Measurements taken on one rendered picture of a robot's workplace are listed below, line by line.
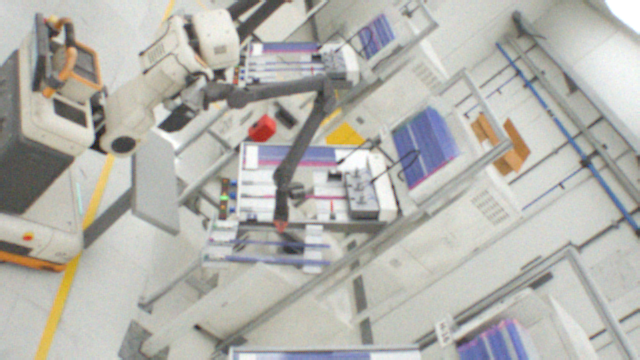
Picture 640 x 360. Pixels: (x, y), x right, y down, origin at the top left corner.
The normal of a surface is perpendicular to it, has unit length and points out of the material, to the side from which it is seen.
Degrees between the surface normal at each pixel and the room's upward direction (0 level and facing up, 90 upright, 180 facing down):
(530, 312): 90
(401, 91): 90
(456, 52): 90
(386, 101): 90
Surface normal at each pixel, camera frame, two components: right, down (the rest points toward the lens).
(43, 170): 0.33, 0.76
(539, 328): -0.67, -0.58
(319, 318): 0.07, 0.57
